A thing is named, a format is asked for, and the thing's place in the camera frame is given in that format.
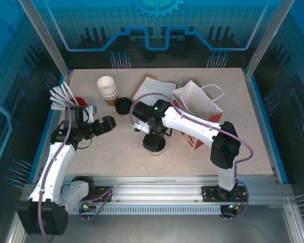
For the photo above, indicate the stack of white paper cups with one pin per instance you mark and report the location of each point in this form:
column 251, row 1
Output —
column 105, row 83

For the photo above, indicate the white napkin on cardboard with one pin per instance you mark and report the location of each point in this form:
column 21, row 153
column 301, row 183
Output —
column 138, row 88

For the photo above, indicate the small LED circuit board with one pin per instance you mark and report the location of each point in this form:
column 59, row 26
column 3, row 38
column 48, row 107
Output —
column 234, row 207
column 86, row 207

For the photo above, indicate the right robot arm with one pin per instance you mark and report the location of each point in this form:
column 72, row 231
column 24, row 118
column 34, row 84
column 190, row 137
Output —
column 190, row 124

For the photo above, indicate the aluminium frame post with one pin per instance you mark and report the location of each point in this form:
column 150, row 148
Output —
column 50, row 40
column 263, row 40

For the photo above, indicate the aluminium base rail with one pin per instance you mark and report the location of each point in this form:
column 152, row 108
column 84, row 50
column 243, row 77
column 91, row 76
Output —
column 154, row 189

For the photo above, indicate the white paper coffee cup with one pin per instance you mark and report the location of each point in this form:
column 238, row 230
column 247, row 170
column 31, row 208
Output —
column 155, row 153

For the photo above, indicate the stack of white napkins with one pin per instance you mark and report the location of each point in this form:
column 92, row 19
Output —
column 154, row 87

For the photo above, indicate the brown kraft paper cup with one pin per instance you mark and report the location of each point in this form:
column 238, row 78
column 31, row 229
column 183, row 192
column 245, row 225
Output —
column 112, row 102

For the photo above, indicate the red and white paper bag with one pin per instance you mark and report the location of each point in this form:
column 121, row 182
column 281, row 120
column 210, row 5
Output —
column 197, row 101

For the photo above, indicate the stack of black lids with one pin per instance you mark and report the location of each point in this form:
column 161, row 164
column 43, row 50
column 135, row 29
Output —
column 123, row 106

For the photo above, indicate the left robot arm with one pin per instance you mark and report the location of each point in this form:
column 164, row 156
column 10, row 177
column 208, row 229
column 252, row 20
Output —
column 53, row 172

